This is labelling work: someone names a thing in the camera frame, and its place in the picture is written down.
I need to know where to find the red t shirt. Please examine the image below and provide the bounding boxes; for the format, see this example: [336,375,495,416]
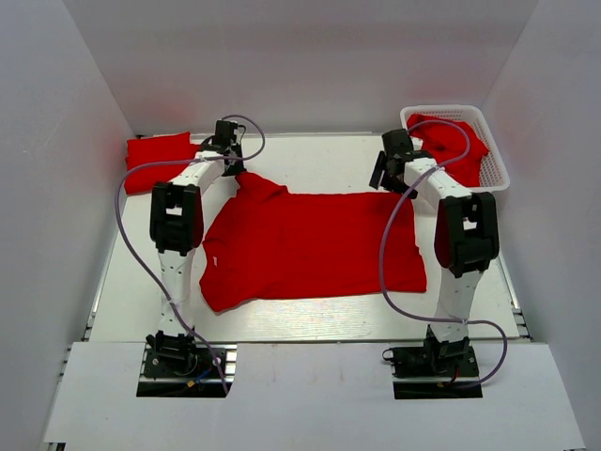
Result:
[124,132,198,195]
[199,173,427,313]

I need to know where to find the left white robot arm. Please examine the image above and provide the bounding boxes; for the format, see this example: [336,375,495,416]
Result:
[150,119,246,334]

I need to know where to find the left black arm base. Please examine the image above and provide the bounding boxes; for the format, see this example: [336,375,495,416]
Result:
[136,331,237,398]

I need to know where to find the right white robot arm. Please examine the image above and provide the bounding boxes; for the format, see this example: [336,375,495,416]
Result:
[370,119,500,375]

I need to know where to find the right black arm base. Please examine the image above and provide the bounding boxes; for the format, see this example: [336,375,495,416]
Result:
[381,331,483,400]

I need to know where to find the red shirts in basket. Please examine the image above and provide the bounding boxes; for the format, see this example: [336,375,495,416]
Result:
[407,114,489,188]

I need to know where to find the folded red t shirt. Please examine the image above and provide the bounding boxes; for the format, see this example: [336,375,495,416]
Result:
[124,132,198,195]

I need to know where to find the white plastic basket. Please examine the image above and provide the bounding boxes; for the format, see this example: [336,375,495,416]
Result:
[400,104,510,192]

